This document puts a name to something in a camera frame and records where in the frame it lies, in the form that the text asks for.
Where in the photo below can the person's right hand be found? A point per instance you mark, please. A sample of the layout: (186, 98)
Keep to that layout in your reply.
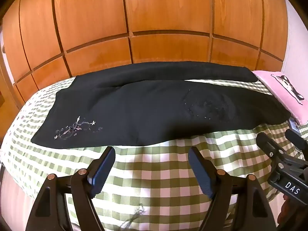
(286, 211)

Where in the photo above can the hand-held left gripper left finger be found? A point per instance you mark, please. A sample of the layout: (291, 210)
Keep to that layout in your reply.
(101, 173)

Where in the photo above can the pink cat print pillow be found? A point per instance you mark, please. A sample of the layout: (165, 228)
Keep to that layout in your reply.
(286, 91)

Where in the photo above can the small grey device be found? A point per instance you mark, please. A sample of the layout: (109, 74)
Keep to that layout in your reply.
(294, 125)

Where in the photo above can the wooden wardrobe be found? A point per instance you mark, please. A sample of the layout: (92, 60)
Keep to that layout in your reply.
(156, 16)

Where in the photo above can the black pants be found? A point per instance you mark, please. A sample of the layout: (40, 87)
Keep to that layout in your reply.
(144, 110)

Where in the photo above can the green checked bed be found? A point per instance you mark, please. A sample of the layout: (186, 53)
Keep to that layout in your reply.
(156, 173)

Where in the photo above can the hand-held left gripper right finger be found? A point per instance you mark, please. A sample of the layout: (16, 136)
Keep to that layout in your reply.
(202, 173)

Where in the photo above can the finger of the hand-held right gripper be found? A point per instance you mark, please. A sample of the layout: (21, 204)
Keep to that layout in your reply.
(269, 146)
(297, 139)

